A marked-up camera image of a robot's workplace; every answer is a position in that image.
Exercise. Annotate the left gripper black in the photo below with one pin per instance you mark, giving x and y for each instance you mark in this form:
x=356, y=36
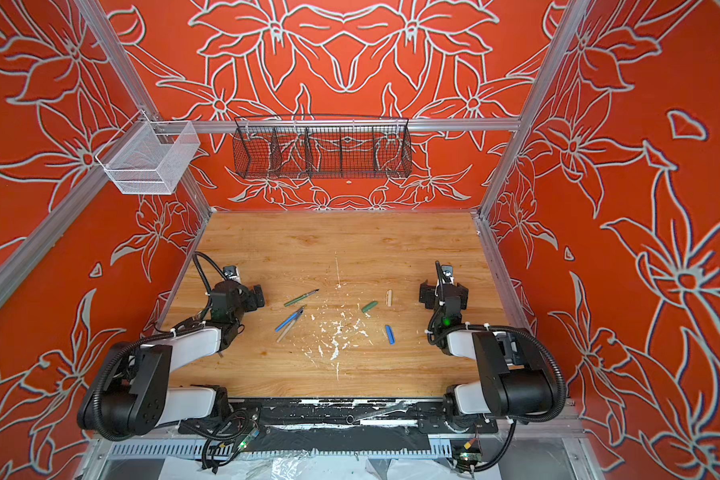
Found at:
x=250, y=297

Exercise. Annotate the beige pen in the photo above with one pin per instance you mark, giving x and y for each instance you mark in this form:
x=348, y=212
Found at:
x=282, y=334

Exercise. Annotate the blue pen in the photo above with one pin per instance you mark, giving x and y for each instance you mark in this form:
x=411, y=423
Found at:
x=294, y=316

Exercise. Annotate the green pen cap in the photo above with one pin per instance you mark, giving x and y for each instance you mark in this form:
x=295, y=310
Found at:
x=366, y=308

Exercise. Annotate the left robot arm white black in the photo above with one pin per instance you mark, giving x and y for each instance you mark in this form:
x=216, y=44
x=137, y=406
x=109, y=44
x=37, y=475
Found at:
x=131, y=393

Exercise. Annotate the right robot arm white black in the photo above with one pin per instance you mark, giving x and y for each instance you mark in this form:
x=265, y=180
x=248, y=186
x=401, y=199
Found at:
x=518, y=377

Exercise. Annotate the green pen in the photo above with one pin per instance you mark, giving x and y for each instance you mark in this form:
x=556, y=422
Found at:
x=300, y=298

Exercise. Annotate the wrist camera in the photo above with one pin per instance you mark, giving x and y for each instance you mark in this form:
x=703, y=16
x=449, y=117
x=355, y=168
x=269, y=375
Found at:
x=445, y=274
x=231, y=272

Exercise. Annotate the black wire basket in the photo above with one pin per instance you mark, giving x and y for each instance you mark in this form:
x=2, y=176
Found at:
x=323, y=148

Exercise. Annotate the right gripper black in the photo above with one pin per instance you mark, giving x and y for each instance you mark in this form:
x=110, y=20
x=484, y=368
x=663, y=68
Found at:
x=431, y=294

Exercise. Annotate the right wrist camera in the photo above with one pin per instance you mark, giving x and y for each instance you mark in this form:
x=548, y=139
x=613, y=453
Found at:
x=445, y=274

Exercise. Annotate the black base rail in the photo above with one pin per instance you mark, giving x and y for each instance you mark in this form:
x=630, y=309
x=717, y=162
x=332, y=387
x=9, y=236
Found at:
x=420, y=415

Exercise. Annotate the white mesh basket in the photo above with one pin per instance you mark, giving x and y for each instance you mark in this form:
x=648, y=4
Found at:
x=150, y=158

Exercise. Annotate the blue pen cap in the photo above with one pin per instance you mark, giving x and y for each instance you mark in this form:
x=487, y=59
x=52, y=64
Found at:
x=389, y=334

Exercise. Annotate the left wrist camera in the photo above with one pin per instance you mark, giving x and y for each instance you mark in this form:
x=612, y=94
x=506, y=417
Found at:
x=231, y=272

